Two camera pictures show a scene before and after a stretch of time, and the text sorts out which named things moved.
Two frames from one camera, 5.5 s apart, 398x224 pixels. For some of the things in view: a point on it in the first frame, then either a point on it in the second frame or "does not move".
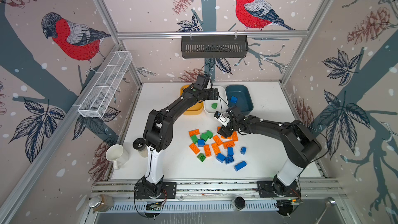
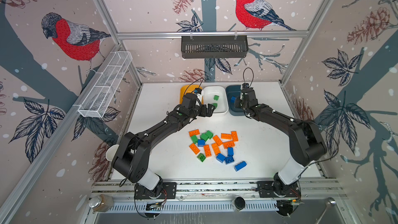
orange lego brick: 228,144 does not move
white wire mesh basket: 95,102 does not move
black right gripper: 224,130 to 237,103
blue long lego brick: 240,166 does not move
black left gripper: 213,95 to 203,113
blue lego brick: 228,159 does not move
